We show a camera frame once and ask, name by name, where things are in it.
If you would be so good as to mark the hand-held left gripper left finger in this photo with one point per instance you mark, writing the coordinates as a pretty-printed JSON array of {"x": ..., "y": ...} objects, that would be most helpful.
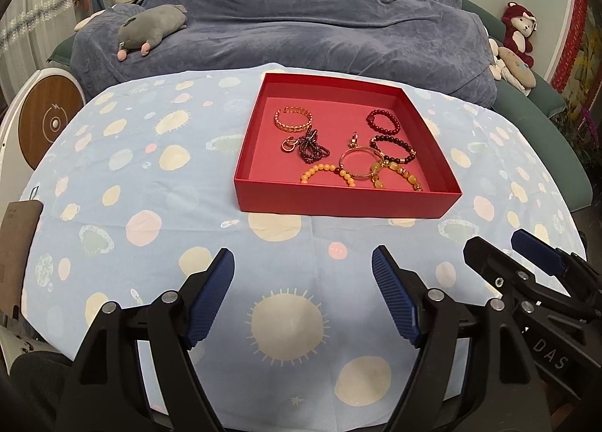
[{"x": 209, "y": 300}]

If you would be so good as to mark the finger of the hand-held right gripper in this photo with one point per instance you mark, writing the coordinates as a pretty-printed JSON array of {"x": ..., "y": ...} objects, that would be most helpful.
[
  {"x": 489, "y": 262},
  {"x": 536, "y": 248}
]

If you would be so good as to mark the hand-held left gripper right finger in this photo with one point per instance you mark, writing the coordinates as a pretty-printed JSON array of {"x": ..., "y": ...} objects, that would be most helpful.
[{"x": 395, "y": 300}]

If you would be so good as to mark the red cardboard box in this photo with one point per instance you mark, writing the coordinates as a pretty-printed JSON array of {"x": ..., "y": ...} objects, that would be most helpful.
[{"x": 338, "y": 201}]

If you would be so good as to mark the thin gold bangle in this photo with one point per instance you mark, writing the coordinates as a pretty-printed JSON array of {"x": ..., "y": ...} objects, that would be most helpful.
[{"x": 341, "y": 163}]

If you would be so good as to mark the gold hoop earring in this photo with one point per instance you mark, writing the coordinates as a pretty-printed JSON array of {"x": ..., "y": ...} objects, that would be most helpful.
[{"x": 353, "y": 140}]

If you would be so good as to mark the silver hoop earring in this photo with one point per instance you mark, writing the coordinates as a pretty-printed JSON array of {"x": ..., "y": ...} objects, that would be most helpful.
[{"x": 287, "y": 145}]

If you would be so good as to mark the dark garnet bead strand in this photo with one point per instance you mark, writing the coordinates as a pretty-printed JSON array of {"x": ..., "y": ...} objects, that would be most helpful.
[{"x": 313, "y": 145}]

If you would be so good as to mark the green plants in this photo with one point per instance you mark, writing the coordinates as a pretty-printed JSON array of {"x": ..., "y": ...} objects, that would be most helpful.
[{"x": 578, "y": 131}]

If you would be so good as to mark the blue spotted tablecloth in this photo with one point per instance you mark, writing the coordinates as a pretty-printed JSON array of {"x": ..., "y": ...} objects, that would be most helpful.
[{"x": 141, "y": 178}]

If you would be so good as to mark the beige plush toy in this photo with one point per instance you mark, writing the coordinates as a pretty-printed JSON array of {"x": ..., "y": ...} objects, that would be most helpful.
[{"x": 517, "y": 67}]

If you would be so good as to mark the dark cloth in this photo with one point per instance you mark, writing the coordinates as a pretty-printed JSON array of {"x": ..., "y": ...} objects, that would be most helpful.
[{"x": 33, "y": 385}]

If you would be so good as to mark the brown cardboard sheet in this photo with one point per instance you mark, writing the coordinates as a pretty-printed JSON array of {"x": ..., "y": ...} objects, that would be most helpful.
[{"x": 19, "y": 248}]

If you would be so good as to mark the white plastic object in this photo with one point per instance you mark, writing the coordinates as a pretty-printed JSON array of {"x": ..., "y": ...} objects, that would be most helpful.
[{"x": 14, "y": 342}]

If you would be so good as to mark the dark red plush bear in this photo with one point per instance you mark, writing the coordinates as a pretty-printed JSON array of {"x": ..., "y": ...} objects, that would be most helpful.
[{"x": 510, "y": 13}]

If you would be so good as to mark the round wooden white device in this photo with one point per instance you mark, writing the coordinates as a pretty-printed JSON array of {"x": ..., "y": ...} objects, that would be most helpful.
[{"x": 47, "y": 98}]

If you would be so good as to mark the grey plush animal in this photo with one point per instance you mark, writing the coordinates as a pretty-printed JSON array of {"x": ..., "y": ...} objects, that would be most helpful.
[{"x": 155, "y": 22}]

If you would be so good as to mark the blue-grey sofa blanket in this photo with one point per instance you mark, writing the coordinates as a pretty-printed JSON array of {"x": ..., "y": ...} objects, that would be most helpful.
[{"x": 305, "y": 22}]

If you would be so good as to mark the small white plush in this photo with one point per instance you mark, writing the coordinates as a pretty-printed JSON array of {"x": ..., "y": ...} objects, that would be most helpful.
[{"x": 89, "y": 20}]

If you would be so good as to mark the silver tinsel garland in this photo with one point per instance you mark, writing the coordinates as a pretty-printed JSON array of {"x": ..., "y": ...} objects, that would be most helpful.
[{"x": 33, "y": 13}]

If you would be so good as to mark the red-bordered wall poster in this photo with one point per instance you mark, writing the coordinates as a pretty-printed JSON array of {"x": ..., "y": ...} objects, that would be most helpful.
[{"x": 571, "y": 37}]

